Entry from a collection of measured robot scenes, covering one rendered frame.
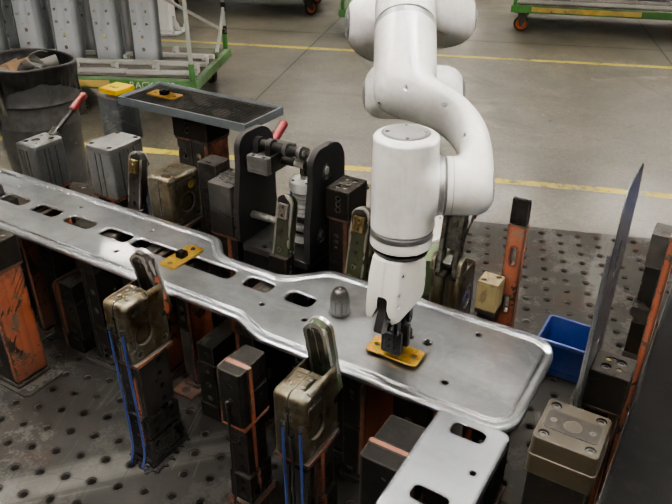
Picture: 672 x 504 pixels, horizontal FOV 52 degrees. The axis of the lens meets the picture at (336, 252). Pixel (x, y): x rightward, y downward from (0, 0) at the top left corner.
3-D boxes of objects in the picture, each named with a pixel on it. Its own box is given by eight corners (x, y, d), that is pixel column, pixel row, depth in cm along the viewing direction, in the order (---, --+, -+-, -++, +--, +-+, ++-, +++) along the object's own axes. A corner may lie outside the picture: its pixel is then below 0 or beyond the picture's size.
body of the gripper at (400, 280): (393, 218, 98) (390, 284, 104) (358, 248, 91) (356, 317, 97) (442, 230, 95) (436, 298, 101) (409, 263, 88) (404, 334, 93)
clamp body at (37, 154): (38, 273, 179) (5, 142, 161) (73, 255, 188) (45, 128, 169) (63, 284, 175) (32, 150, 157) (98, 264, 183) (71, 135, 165)
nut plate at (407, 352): (364, 349, 103) (364, 343, 102) (376, 336, 106) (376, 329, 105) (415, 368, 99) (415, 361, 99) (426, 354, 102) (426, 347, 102)
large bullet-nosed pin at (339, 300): (326, 322, 112) (326, 288, 109) (336, 312, 115) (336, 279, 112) (343, 328, 111) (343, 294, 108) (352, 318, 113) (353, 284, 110)
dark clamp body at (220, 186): (208, 337, 156) (190, 182, 137) (244, 308, 166) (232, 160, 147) (245, 352, 151) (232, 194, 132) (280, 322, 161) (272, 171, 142)
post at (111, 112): (122, 253, 188) (94, 95, 166) (142, 242, 194) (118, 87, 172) (143, 260, 185) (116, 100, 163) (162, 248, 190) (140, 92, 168)
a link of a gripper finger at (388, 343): (384, 310, 99) (382, 347, 102) (373, 321, 97) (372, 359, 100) (404, 317, 98) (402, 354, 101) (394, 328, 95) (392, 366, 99)
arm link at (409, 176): (437, 212, 95) (370, 210, 96) (445, 120, 89) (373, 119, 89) (442, 241, 88) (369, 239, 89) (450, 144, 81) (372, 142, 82)
